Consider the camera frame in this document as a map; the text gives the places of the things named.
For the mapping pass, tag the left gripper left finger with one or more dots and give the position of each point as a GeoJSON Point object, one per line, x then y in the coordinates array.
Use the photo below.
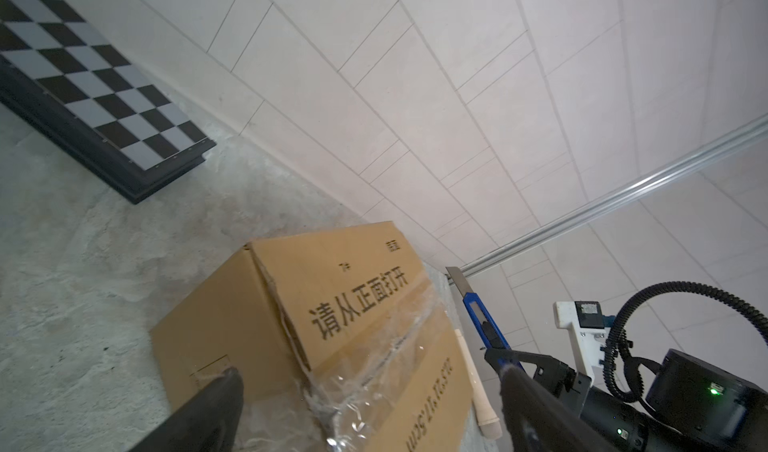
{"type": "Point", "coordinates": [207, 422]}

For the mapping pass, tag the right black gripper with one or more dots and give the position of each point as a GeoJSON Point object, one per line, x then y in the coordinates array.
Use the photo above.
{"type": "Point", "coordinates": [620, 424]}

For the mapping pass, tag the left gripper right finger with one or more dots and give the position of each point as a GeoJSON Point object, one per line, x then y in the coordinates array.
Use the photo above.
{"type": "Point", "coordinates": [537, 421]}

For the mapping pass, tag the blue utility knife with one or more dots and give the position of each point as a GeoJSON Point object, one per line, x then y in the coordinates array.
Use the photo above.
{"type": "Point", "coordinates": [480, 320]}

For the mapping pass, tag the brown cardboard express box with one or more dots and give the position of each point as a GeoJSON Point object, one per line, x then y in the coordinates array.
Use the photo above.
{"type": "Point", "coordinates": [340, 337]}

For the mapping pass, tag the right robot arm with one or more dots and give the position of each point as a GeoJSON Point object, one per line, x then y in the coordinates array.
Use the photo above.
{"type": "Point", "coordinates": [693, 406]}

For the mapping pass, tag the wooden rolling pin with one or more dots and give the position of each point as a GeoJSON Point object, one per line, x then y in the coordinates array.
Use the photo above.
{"type": "Point", "coordinates": [488, 421]}

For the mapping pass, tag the black white chessboard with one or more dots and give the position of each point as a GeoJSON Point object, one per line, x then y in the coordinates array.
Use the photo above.
{"type": "Point", "coordinates": [65, 79]}

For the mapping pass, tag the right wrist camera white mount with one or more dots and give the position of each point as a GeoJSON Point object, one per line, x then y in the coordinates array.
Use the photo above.
{"type": "Point", "coordinates": [588, 330]}

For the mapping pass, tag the right corner aluminium post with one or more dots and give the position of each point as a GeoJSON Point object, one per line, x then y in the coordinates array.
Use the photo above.
{"type": "Point", "coordinates": [723, 147]}

